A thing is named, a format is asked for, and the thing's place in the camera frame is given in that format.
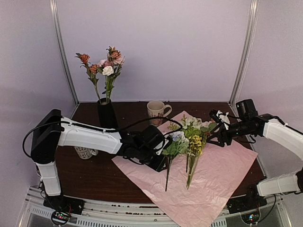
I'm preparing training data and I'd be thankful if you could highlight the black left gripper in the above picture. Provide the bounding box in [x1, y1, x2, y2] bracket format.
[136, 146, 169, 173]

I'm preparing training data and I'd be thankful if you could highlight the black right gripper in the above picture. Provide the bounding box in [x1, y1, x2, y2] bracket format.
[206, 119, 253, 147]

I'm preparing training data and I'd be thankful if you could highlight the purple flower bouquet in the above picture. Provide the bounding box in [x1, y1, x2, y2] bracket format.
[166, 115, 217, 189]

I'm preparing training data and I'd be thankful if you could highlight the blue white hydrangea bunch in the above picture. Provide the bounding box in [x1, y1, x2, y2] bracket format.
[162, 131, 189, 191]

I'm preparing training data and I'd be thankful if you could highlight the pink tissue wrapping sheet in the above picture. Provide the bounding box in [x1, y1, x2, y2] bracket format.
[112, 141, 257, 227]

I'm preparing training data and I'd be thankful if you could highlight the mauve and white flower stem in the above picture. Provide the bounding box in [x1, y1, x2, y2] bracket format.
[98, 60, 120, 103]

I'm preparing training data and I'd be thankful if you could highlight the orange brown flower stem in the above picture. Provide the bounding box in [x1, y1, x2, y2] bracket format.
[75, 53, 100, 103]

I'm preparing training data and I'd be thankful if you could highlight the pink rose stem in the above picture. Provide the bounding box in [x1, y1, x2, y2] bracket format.
[105, 46, 125, 105]

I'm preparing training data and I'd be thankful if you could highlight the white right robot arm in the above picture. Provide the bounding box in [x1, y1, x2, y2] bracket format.
[206, 99, 303, 209]

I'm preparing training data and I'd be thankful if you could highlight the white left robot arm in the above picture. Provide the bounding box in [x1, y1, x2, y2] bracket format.
[26, 109, 169, 210]

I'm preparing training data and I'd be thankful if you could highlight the black tall vase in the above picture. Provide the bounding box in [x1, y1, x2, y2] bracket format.
[97, 98, 118, 129]

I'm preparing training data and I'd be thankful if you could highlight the cream printed mug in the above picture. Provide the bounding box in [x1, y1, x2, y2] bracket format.
[147, 101, 172, 117]

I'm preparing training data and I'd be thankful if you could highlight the floral mug yellow inside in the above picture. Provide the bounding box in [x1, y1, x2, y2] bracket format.
[74, 147, 98, 160]

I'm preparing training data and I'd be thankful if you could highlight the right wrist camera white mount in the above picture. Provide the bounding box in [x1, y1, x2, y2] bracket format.
[209, 109, 231, 130]

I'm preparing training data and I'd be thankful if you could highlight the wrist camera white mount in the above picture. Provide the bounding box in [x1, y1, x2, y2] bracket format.
[209, 109, 231, 130]
[154, 137, 172, 155]

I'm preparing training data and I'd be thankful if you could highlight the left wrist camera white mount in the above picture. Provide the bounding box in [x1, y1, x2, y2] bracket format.
[154, 137, 172, 155]

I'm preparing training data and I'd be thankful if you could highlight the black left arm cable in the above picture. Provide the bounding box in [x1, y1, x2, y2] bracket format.
[22, 115, 182, 159]

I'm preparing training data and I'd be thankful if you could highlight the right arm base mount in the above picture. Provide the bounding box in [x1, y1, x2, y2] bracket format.
[227, 185, 267, 225]

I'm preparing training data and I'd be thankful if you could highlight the white vented front rail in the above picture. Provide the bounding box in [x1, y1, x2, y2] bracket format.
[17, 187, 292, 227]

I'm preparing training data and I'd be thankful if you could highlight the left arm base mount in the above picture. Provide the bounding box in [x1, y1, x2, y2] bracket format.
[40, 189, 85, 227]

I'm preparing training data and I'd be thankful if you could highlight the right aluminium frame post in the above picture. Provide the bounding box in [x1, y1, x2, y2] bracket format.
[229, 0, 259, 106]

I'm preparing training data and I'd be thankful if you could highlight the aluminium frame post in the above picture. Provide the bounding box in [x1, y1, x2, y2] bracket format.
[50, 0, 80, 106]
[229, 0, 259, 106]

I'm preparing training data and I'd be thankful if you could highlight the left aluminium frame post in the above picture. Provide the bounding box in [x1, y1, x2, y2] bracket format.
[50, 0, 80, 106]

